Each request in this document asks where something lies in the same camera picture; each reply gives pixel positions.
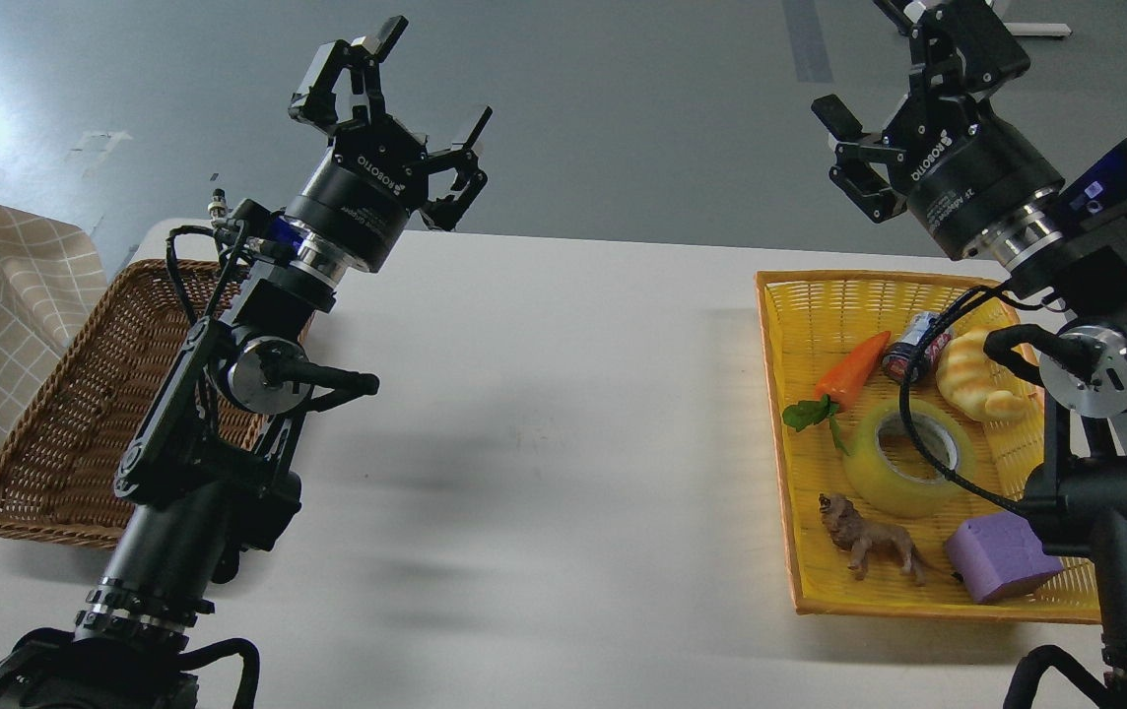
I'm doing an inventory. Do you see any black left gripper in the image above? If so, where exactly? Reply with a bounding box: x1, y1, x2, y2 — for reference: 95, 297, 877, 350
285, 15, 495, 273

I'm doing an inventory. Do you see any purple foam block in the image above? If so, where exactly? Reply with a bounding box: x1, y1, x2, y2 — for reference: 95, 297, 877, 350
946, 511, 1064, 605

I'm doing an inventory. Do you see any yellow toy croissant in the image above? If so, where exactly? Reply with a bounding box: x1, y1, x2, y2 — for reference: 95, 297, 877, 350
937, 328, 1028, 423

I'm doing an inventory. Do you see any orange toy carrot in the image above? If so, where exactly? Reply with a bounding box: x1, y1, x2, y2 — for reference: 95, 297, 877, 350
780, 331, 891, 455

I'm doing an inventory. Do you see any brown wicker basket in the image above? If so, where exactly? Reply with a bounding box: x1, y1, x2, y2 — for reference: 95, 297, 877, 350
0, 259, 313, 549

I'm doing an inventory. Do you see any yellow woven basket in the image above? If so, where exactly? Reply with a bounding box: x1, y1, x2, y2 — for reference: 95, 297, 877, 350
756, 271, 1100, 624

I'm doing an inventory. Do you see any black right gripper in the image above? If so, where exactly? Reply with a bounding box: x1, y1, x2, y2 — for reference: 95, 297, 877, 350
811, 1, 1065, 260

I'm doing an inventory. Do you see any white metal stand base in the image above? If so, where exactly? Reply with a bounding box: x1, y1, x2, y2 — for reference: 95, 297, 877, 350
1004, 23, 1073, 39

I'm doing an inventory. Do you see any brown toy lion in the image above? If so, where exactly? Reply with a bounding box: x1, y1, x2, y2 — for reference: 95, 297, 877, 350
819, 493, 928, 585

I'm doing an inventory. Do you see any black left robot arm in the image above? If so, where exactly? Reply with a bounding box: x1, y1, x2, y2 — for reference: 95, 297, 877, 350
0, 15, 492, 708

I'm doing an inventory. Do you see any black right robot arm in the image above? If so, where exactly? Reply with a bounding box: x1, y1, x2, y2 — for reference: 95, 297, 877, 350
811, 1, 1127, 708

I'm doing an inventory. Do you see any yellow tape roll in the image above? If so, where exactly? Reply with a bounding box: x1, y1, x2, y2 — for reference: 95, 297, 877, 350
843, 399, 977, 519

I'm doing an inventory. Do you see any small soda can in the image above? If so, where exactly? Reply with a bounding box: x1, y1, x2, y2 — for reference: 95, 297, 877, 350
882, 311, 953, 383

